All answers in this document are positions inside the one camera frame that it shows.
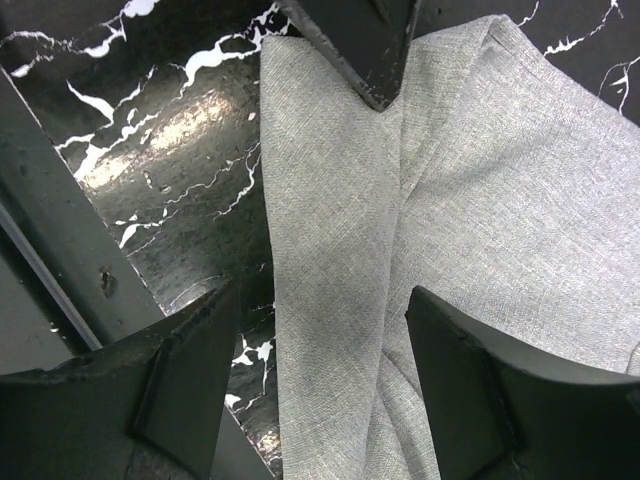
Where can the grey cloth napkin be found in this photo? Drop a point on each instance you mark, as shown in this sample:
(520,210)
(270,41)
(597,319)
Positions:
(494,180)

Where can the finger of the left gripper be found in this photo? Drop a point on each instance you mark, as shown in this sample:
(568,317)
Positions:
(366,41)

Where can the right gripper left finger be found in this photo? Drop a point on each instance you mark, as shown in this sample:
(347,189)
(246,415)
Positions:
(146,407)

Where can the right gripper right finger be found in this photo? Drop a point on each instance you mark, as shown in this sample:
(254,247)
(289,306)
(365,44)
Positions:
(499,408)

